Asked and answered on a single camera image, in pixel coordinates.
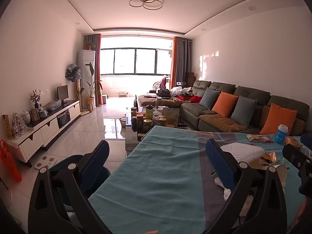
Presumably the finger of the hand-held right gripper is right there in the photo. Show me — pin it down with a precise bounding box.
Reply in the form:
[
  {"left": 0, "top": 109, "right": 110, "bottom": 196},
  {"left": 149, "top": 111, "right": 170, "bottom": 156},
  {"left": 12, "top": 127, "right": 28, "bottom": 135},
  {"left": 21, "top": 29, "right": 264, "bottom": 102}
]
[
  {"left": 300, "top": 134, "right": 312, "bottom": 150},
  {"left": 283, "top": 143, "right": 312, "bottom": 169}
]

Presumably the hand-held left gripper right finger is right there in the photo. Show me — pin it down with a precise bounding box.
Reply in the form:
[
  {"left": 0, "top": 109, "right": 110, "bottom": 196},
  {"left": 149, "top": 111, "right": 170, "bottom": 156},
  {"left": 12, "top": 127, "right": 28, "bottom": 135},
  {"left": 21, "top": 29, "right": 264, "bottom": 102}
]
[{"left": 205, "top": 138, "right": 287, "bottom": 234}]

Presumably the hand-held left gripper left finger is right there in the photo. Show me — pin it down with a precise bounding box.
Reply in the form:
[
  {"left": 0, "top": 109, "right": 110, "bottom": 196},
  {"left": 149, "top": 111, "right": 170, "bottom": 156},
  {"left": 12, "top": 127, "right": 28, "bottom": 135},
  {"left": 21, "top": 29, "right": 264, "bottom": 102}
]
[{"left": 28, "top": 140, "right": 111, "bottom": 234}]

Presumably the white foam fruit net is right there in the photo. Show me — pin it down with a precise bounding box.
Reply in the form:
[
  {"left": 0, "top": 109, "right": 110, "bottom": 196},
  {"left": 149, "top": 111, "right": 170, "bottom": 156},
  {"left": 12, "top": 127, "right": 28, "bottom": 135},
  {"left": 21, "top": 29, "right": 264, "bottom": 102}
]
[{"left": 221, "top": 142, "right": 266, "bottom": 162}]

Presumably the white tissue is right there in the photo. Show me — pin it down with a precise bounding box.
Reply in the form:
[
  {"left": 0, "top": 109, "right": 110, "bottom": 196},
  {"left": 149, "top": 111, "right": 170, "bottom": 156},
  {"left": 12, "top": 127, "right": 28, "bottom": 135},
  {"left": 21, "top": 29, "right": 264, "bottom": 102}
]
[{"left": 214, "top": 175, "right": 255, "bottom": 218}]

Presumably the teal plastic bin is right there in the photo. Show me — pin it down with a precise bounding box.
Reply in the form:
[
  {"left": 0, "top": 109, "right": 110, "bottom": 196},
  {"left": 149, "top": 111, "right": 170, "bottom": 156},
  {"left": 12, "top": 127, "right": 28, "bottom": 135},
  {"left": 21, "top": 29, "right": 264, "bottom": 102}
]
[{"left": 49, "top": 154, "right": 111, "bottom": 214}]

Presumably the gold foil packet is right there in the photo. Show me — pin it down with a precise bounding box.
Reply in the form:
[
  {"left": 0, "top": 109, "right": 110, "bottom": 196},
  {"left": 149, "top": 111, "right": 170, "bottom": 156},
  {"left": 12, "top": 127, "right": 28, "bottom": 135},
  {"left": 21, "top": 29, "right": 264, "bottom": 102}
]
[{"left": 285, "top": 137, "right": 302, "bottom": 148}]

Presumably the blue white canister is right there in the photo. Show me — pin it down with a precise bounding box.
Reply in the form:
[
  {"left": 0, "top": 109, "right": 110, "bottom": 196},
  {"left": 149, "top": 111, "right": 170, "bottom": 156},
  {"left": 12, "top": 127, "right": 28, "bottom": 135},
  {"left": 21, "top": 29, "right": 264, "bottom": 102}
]
[{"left": 273, "top": 124, "right": 289, "bottom": 145}]

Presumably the orange cushion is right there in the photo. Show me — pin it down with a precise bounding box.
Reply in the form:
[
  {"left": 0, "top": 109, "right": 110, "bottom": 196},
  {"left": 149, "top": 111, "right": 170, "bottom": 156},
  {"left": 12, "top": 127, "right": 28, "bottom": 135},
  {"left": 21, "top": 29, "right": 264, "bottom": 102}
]
[
  {"left": 260, "top": 103, "right": 298, "bottom": 136},
  {"left": 212, "top": 91, "right": 239, "bottom": 118}
]

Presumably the white glass coffee table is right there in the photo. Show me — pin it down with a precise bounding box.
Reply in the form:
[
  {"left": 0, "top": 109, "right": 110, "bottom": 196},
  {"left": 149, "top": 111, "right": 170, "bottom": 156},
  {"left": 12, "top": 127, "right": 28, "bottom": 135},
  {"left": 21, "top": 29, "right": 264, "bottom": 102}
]
[{"left": 124, "top": 107, "right": 159, "bottom": 158}]

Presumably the brown sofa throw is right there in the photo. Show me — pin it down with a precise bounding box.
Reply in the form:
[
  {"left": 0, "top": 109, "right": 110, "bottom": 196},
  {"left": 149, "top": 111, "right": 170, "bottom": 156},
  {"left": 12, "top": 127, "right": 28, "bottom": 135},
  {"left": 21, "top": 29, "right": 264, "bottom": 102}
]
[{"left": 199, "top": 114, "right": 246, "bottom": 132}]

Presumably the wicker basket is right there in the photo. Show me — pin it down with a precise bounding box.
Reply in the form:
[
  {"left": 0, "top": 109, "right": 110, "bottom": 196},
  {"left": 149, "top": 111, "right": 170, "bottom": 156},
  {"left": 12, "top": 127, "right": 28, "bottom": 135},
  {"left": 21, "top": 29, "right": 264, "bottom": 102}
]
[{"left": 119, "top": 117, "right": 133, "bottom": 128}]

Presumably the white bathroom scale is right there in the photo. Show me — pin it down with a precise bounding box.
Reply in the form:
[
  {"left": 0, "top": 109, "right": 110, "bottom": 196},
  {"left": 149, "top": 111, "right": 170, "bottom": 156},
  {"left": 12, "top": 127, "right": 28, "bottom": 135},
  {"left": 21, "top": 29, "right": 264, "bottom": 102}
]
[{"left": 34, "top": 155, "right": 57, "bottom": 169}]

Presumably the tall plant in yellow vase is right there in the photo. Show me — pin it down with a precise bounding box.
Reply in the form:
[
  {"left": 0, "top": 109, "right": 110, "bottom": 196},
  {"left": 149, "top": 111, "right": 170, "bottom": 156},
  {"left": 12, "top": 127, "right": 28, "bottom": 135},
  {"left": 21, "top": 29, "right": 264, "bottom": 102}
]
[{"left": 80, "top": 62, "right": 103, "bottom": 113}]

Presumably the grey-blue cushion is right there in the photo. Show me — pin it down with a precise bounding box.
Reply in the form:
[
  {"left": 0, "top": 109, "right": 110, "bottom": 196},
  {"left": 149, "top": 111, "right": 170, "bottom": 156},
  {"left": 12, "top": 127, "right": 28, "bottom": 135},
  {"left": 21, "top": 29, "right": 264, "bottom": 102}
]
[
  {"left": 230, "top": 95, "right": 257, "bottom": 127},
  {"left": 199, "top": 87, "right": 220, "bottom": 110}
]

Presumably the group of glass jars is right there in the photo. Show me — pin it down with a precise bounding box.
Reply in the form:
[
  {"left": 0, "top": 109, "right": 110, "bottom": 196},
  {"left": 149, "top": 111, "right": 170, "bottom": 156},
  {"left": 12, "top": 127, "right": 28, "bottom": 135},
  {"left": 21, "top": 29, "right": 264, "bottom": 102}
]
[{"left": 130, "top": 97, "right": 168, "bottom": 133}]

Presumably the white black TV cabinet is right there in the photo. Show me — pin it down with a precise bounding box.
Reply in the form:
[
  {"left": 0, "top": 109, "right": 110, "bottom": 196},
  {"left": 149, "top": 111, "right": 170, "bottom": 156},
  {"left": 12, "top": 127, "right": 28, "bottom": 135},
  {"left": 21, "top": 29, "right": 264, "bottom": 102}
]
[{"left": 5, "top": 99, "right": 81, "bottom": 167}]

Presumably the teal grey blanket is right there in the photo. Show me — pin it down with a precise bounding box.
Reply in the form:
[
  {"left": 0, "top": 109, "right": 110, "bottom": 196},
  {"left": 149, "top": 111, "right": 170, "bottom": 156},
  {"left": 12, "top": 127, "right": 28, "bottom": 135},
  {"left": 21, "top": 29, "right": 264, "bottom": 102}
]
[{"left": 88, "top": 125, "right": 312, "bottom": 234}]

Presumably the beige paper bag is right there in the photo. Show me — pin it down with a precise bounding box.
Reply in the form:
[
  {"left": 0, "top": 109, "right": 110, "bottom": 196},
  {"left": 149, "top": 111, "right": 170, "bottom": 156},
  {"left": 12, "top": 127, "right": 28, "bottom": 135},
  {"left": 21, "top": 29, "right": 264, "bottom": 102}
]
[{"left": 162, "top": 107, "right": 181, "bottom": 127}]

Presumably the clear plastic bag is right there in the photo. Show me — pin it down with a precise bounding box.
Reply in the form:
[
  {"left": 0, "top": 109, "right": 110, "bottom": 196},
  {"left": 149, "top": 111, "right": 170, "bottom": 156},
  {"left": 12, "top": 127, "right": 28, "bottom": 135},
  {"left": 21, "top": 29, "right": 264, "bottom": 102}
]
[{"left": 44, "top": 99, "right": 62, "bottom": 111}]

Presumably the black monitor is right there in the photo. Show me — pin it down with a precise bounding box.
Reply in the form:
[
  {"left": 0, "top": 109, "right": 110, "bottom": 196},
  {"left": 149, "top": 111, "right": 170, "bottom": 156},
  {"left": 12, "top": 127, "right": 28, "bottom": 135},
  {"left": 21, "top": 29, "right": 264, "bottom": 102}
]
[{"left": 57, "top": 85, "right": 69, "bottom": 104}]

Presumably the green sofa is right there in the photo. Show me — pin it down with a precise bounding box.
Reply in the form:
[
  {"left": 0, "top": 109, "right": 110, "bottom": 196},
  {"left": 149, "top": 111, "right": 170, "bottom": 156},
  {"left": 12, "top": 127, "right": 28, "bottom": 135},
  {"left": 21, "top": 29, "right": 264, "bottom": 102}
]
[{"left": 138, "top": 80, "right": 306, "bottom": 137}]

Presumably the white clothes pile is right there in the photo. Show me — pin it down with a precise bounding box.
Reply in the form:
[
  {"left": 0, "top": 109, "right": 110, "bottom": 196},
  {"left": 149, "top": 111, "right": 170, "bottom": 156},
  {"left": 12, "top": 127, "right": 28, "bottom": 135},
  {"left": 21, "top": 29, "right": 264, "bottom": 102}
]
[{"left": 171, "top": 86, "right": 193, "bottom": 95}]

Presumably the white ceramic jar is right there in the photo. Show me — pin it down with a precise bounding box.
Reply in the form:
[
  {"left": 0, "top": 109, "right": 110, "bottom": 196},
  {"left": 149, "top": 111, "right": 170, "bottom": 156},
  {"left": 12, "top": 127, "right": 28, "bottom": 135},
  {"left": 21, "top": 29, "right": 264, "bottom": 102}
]
[{"left": 20, "top": 110, "right": 31, "bottom": 124}]

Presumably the model sailing ship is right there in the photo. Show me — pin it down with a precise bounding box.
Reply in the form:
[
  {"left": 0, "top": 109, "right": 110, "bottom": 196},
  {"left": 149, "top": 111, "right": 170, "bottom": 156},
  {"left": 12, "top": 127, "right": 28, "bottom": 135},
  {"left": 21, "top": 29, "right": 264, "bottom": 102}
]
[{"left": 12, "top": 112, "right": 28, "bottom": 139}]

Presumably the vase with flowers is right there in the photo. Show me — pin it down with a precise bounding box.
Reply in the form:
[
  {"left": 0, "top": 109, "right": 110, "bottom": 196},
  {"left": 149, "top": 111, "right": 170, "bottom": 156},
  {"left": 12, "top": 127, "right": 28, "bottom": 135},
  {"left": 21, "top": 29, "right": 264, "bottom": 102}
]
[{"left": 30, "top": 89, "right": 42, "bottom": 110}]

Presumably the standing fan with cloth cover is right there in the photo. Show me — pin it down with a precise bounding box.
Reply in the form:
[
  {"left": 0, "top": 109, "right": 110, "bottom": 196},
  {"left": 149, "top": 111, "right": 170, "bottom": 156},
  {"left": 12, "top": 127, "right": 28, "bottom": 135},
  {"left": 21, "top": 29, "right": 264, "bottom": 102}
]
[{"left": 65, "top": 63, "right": 81, "bottom": 100}]

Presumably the orange plastic bag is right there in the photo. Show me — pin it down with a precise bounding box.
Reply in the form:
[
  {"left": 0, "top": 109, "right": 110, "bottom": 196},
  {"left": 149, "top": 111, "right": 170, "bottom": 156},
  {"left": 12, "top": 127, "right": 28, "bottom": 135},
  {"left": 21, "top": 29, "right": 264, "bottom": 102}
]
[{"left": 0, "top": 140, "right": 22, "bottom": 182}]

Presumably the orange grey curtain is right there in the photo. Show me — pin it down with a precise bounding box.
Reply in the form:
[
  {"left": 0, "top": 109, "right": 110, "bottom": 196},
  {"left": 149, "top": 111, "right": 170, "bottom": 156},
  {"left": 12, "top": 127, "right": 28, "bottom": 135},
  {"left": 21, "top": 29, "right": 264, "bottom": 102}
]
[
  {"left": 170, "top": 36, "right": 193, "bottom": 88},
  {"left": 87, "top": 34, "right": 101, "bottom": 106}
]

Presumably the gold decorated box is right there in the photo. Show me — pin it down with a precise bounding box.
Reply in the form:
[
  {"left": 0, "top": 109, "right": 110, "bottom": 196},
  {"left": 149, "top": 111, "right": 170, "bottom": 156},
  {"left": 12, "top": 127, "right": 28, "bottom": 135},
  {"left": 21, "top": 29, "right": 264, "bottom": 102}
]
[{"left": 2, "top": 114, "right": 14, "bottom": 139}]

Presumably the red stroller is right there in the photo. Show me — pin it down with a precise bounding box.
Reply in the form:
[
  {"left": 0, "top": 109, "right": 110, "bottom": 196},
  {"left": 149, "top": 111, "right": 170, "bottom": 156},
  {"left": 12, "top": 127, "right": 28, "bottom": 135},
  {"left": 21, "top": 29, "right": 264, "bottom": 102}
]
[{"left": 153, "top": 77, "right": 170, "bottom": 90}]

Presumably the large window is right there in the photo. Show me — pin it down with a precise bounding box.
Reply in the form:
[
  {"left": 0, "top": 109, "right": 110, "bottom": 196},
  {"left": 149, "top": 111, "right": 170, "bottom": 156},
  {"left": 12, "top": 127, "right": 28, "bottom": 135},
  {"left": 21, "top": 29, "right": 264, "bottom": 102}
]
[{"left": 100, "top": 48, "right": 172, "bottom": 75}]

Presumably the white standing air conditioner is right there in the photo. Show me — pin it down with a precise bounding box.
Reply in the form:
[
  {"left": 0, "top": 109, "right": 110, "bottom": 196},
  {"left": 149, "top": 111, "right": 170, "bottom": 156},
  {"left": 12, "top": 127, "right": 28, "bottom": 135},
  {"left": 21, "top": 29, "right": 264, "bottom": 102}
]
[{"left": 77, "top": 50, "right": 96, "bottom": 108}]

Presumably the wooden photo frame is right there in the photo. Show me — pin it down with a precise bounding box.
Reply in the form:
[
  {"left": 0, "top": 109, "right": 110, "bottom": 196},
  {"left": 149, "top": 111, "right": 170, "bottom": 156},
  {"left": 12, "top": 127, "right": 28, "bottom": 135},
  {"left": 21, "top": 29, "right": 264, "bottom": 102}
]
[{"left": 29, "top": 108, "right": 41, "bottom": 122}]

